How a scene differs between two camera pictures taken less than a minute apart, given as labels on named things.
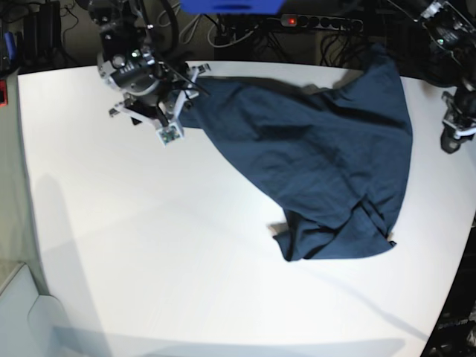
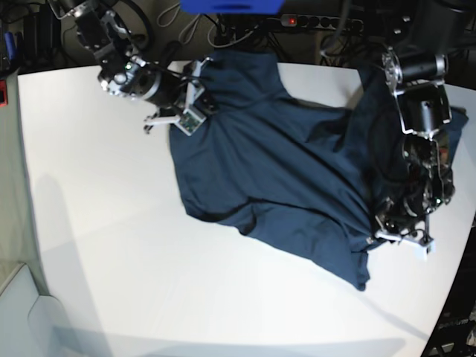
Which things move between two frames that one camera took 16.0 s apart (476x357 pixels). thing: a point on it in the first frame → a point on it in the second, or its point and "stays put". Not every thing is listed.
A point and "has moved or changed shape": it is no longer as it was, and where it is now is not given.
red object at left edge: [4, 100] stays put
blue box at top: [231, 7] stays put
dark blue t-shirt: [338, 159] has moved or changed shape
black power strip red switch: [344, 24] stays put
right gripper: [460, 123] → [396, 224]
